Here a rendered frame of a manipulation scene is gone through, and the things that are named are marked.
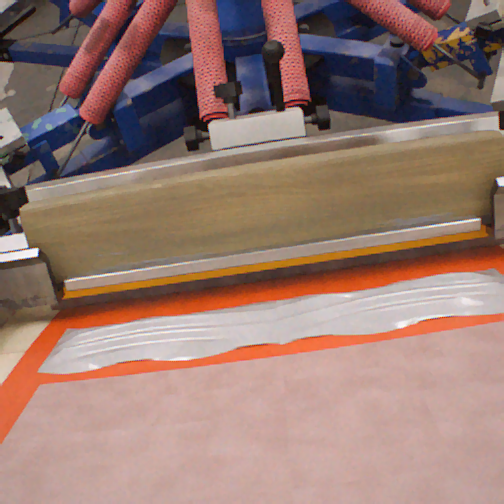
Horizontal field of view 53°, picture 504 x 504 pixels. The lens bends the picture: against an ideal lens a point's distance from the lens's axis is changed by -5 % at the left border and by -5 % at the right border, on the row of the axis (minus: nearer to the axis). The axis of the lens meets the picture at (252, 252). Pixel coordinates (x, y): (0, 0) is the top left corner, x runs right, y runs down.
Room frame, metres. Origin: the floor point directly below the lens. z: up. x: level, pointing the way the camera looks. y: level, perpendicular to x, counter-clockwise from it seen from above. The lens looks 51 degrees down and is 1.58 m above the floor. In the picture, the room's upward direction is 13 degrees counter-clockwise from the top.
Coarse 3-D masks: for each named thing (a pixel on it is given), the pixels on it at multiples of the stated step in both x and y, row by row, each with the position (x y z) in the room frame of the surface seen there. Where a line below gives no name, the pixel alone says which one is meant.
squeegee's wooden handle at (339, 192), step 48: (384, 144) 0.31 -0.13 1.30; (432, 144) 0.29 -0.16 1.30; (480, 144) 0.29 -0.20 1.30; (96, 192) 0.33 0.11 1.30; (144, 192) 0.31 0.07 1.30; (192, 192) 0.31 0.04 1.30; (240, 192) 0.30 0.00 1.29; (288, 192) 0.29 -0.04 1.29; (336, 192) 0.29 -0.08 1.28; (384, 192) 0.28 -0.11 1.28; (432, 192) 0.27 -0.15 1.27; (480, 192) 0.26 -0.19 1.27; (48, 240) 0.31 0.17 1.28; (96, 240) 0.30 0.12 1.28; (144, 240) 0.29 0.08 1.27; (192, 240) 0.29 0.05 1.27; (240, 240) 0.28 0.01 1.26; (288, 240) 0.27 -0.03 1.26
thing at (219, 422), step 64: (64, 320) 0.27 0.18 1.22; (128, 320) 0.25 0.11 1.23; (64, 384) 0.17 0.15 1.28; (128, 384) 0.16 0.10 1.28; (192, 384) 0.15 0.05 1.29; (256, 384) 0.14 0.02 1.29; (0, 448) 0.12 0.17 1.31; (64, 448) 0.11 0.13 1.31; (128, 448) 0.10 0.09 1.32; (192, 448) 0.10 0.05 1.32; (256, 448) 0.09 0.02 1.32
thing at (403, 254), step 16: (464, 240) 0.25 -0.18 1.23; (480, 240) 0.25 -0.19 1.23; (496, 240) 0.25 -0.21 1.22; (368, 256) 0.26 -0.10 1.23; (384, 256) 0.26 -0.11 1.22; (400, 256) 0.25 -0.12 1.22; (416, 256) 0.25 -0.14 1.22; (256, 272) 0.27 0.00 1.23; (272, 272) 0.27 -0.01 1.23; (288, 272) 0.26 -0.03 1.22; (304, 272) 0.26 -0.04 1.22; (144, 288) 0.28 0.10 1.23; (160, 288) 0.28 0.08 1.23; (176, 288) 0.27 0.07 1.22; (192, 288) 0.27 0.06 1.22; (208, 288) 0.27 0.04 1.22; (64, 304) 0.28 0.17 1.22; (80, 304) 0.28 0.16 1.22
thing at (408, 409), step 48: (288, 288) 0.25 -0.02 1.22; (336, 288) 0.23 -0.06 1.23; (336, 336) 0.17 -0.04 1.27; (384, 336) 0.16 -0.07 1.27; (432, 336) 0.15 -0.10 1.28; (480, 336) 0.14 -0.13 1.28; (288, 384) 0.13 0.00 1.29; (336, 384) 0.12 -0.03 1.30; (384, 384) 0.11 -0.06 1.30; (432, 384) 0.11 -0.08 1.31; (480, 384) 0.10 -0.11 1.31; (288, 432) 0.09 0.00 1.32; (336, 432) 0.09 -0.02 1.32; (384, 432) 0.08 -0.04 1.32; (432, 432) 0.07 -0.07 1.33; (480, 432) 0.07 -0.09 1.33; (336, 480) 0.06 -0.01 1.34; (384, 480) 0.05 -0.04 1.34; (432, 480) 0.05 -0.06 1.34; (480, 480) 0.04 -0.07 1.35
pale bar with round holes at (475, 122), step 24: (432, 120) 0.50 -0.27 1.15; (456, 120) 0.48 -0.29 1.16; (480, 120) 0.46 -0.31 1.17; (264, 144) 0.52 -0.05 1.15; (288, 144) 0.49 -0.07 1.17; (312, 144) 0.48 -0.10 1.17; (336, 144) 0.48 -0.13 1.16; (360, 144) 0.47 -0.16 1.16; (120, 168) 0.55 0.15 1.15; (144, 168) 0.51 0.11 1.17; (168, 168) 0.50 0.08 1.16; (192, 168) 0.50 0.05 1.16; (216, 168) 0.49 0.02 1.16; (48, 192) 0.52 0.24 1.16; (72, 192) 0.51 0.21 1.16
